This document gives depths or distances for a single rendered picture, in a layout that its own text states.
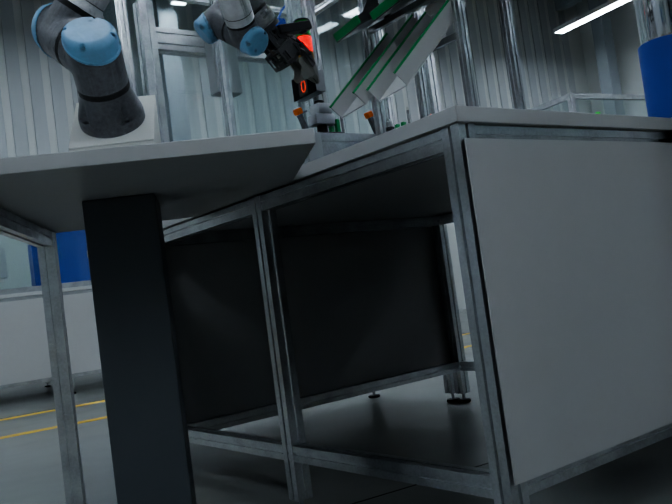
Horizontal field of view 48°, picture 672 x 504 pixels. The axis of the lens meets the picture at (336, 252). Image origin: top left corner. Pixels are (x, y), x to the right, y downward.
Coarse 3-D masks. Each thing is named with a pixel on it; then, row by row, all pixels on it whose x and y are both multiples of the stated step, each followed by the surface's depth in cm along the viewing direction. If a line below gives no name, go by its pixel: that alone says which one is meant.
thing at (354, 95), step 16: (400, 32) 186; (384, 48) 199; (368, 64) 196; (384, 64) 183; (352, 80) 193; (368, 80) 180; (352, 96) 193; (368, 96) 180; (336, 112) 190; (352, 112) 186
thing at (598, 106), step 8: (560, 104) 668; (576, 104) 660; (584, 104) 665; (592, 104) 670; (600, 104) 675; (608, 104) 680; (616, 104) 685; (624, 104) 691; (632, 104) 696; (640, 104) 702; (584, 112) 664; (592, 112) 669; (600, 112) 674; (608, 112) 679; (616, 112) 684; (624, 112) 689; (632, 112) 695; (640, 112) 700
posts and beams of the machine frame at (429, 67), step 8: (424, 8) 330; (416, 16) 330; (432, 56) 329; (424, 64) 329; (432, 64) 328; (424, 72) 329; (432, 72) 328; (432, 80) 327; (432, 88) 326; (432, 96) 326; (432, 104) 326; (440, 104) 328; (432, 112) 327
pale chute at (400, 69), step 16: (448, 0) 175; (448, 16) 175; (416, 32) 186; (432, 32) 172; (400, 48) 183; (416, 48) 170; (432, 48) 172; (400, 64) 167; (416, 64) 169; (384, 80) 180; (400, 80) 175; (384, 96) 177
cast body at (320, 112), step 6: (318, 102) 211; (312, 108) 212; (318, 108) 210; (324, 108) 211; (330, 108) 212; (312, 114) 212; (318, 114) 209; (324, 114) 211; (330, 114) 212; (312, 120) 211; (318, 120) 209; (324, 120) 210; (330, 120) 212; (312, 126) 212
